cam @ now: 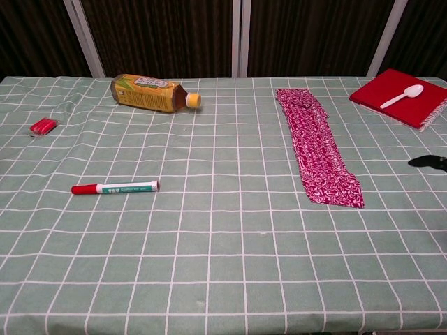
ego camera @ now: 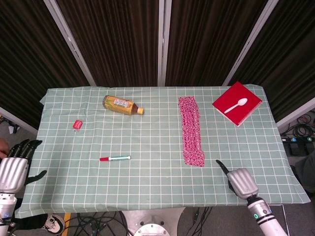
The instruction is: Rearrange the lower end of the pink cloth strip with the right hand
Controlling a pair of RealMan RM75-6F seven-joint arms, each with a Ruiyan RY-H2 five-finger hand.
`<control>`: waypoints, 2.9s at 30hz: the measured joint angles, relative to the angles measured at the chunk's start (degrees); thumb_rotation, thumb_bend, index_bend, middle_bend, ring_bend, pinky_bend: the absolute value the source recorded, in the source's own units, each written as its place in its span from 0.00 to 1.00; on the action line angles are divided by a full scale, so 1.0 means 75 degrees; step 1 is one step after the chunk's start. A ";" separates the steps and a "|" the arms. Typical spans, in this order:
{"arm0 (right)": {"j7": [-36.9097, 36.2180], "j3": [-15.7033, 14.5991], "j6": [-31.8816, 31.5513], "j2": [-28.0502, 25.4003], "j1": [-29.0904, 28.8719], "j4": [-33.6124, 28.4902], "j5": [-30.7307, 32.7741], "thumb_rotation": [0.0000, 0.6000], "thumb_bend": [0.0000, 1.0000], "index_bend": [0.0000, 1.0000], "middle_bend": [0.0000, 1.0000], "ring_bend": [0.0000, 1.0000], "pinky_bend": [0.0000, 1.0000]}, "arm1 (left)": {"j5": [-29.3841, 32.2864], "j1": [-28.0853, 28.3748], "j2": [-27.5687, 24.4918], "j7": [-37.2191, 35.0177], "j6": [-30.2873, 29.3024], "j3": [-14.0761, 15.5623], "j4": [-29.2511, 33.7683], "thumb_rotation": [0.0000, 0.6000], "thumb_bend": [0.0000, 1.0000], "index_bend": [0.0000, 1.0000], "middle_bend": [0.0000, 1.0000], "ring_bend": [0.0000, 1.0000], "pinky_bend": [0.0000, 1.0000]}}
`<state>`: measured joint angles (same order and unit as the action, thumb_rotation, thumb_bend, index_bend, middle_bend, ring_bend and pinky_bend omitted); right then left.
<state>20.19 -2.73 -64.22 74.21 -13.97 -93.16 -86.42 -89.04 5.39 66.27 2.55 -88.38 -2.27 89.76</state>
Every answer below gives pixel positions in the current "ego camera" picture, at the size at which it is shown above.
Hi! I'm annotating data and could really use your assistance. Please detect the red spiral notebook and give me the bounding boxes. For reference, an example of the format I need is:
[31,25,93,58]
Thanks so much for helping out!
[212,81,263,127]

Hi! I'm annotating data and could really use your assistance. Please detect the dark grey clothed knee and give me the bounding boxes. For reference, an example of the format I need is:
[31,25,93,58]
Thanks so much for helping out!
[291,149,315,194]

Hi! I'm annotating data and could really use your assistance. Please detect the person's bare hand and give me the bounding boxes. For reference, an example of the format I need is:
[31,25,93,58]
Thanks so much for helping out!
[0,137,10,159]

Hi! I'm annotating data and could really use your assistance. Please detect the yellow-label tea bottle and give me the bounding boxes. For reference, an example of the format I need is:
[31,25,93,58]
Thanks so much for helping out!
[102,95,145,116]

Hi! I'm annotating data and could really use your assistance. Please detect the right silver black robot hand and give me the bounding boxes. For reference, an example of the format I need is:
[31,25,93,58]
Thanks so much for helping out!
[216,160,259,199]

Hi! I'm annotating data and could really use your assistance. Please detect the black foot pedal set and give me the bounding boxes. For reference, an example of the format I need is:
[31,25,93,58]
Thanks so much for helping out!
[282,136,315,156]

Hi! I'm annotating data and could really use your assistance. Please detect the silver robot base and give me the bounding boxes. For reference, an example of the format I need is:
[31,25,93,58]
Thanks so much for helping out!
[122,207,187,236]

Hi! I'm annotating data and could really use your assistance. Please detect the white black sneaker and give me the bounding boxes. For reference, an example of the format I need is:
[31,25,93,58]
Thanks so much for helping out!
[41,213,66,234]

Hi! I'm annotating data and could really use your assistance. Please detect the red and white marker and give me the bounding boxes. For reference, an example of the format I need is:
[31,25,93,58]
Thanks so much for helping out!
[99,155,131,162]

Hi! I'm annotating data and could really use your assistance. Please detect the green checked tablecloth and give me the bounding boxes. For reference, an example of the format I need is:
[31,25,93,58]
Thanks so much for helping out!
[14,85,311,219]

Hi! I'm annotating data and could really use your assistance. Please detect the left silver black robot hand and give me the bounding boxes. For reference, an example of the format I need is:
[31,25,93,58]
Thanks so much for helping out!
[0,139,47,194]

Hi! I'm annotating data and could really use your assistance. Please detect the white plastic spoon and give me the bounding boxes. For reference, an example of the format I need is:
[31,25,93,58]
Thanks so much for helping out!
[223,98,249,114]

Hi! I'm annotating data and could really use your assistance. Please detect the black floor cable bundle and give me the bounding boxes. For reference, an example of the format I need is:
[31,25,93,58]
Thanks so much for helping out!
[283,110,315,138]
[64,210,131,236]

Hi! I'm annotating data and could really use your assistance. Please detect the black hanging cable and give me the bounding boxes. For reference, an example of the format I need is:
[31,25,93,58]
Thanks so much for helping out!
[189,207,213,236]

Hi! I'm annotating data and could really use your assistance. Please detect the black trouser leg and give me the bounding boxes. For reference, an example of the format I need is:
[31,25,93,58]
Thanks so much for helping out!
[13,213,49,232]

